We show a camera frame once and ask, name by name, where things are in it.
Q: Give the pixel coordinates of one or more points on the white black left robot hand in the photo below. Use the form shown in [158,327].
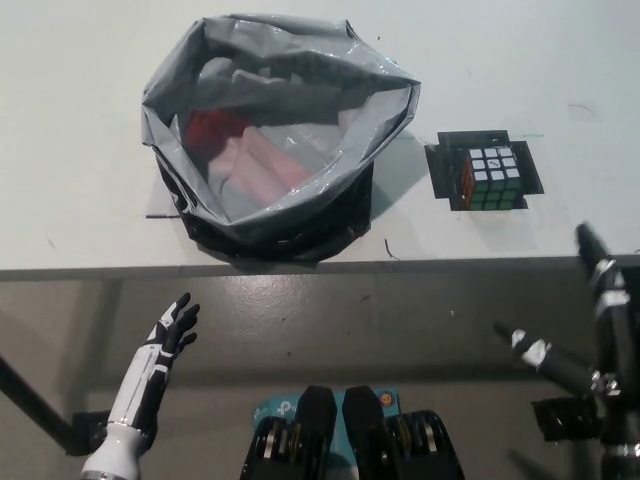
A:
[145,370]

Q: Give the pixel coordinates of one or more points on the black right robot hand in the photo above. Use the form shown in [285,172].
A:
[615,350]

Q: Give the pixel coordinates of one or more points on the grey black plastic bag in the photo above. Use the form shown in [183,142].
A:
[280,235]

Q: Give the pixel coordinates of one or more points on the rubik's cube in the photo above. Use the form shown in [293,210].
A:
[492,180]

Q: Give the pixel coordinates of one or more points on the pink cloth in bag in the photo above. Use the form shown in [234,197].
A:
[265,165]

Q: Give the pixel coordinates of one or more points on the red item in bag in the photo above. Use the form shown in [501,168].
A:
[210,130]

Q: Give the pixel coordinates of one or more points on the black table leg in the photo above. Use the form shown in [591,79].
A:
[30,395]

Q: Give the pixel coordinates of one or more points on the black teal robot body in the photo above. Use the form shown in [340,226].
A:
[320,430]

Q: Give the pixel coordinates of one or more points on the black tape square marker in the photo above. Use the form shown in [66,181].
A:
[442,170]

